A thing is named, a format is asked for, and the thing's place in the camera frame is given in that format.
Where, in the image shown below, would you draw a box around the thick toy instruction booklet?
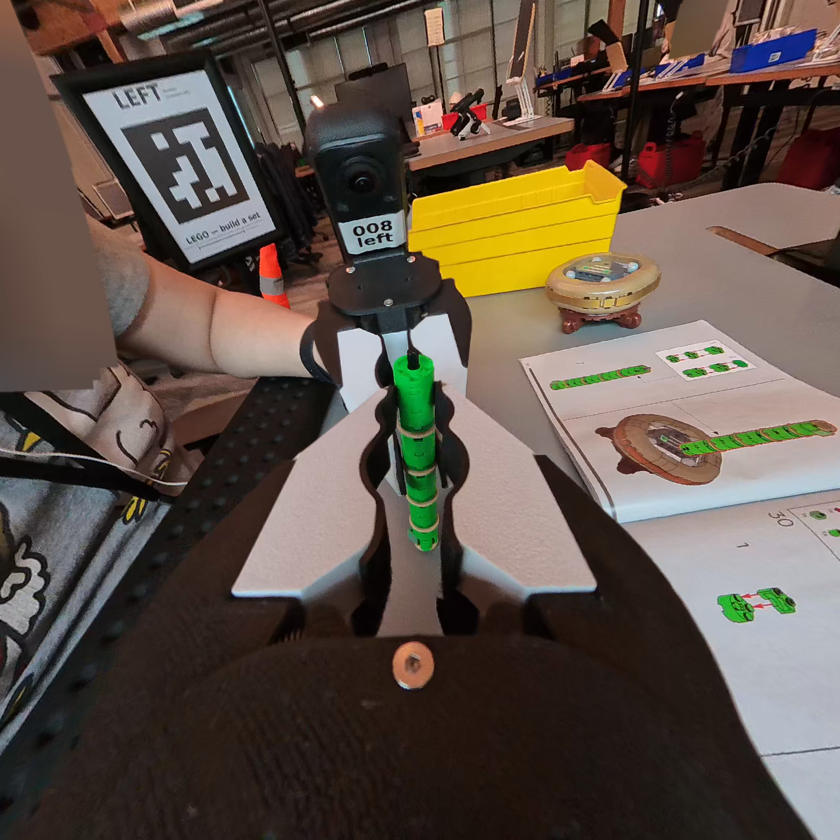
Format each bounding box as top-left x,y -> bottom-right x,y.
520,319 -> 840,524

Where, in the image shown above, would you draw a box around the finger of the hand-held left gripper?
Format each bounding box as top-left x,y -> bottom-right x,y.
419,314 -> 469,403
336,326 -> 409,496

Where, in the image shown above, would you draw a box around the green toy bamboo stalk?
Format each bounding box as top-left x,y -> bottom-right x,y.
392,348 -> 439,552

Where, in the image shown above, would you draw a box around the blue plastic bin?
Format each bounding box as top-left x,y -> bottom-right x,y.
730,29 -> 819,73

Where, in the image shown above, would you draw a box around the black computer monitor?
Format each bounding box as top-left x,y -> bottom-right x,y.
335,62 -> 413,129

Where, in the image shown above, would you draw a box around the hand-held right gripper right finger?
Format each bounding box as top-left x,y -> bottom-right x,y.
433,381 -> 599,637

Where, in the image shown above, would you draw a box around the black framed tag sign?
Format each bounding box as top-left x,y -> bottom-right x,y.
51,51 -> 286,273

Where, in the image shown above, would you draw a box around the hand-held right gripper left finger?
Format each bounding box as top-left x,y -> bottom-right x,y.
230,387 -> 396,637

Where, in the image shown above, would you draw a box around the grey desk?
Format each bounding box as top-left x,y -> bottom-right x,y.
322,182 -> 840,840

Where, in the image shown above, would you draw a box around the person's printed grey shirt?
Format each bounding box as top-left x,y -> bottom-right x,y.
0,217 -> 194,749

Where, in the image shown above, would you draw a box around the tan toy brick pot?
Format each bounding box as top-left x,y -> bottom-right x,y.
546,251 -> 662,334

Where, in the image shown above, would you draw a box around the grey work table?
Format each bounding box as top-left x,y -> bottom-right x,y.
403,117 -> 575,177

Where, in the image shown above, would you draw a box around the orange traffic cone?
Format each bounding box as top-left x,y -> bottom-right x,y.
258,243 -> 291,309

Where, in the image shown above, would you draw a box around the yellow plastic bin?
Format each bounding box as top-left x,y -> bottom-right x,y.
407,159 -> 627,299

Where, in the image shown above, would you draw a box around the black gripper on stand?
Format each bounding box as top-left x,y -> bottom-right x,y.
449,88 -> 492,142

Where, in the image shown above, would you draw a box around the black perforated board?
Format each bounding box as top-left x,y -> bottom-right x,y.
0,377 -> 342,840

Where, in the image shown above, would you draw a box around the black strap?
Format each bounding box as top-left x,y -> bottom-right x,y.
0,453 -> 188,503

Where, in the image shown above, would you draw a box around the loose toy instruction pages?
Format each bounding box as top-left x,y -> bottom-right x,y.
623,487 -> 840,840

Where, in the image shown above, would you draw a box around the red container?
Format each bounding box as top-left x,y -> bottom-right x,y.
564,143 -> 613,173
791,128 -> 840,191
637,134 -> 707,189

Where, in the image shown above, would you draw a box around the white document stand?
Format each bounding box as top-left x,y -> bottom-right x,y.
504,0 -> 544,122

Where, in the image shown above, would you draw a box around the person's left forearm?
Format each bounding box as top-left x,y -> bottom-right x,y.
115,252 -> 329,382

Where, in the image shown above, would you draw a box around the long wooden workbench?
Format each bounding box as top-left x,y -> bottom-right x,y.
576,62 -> 840,191

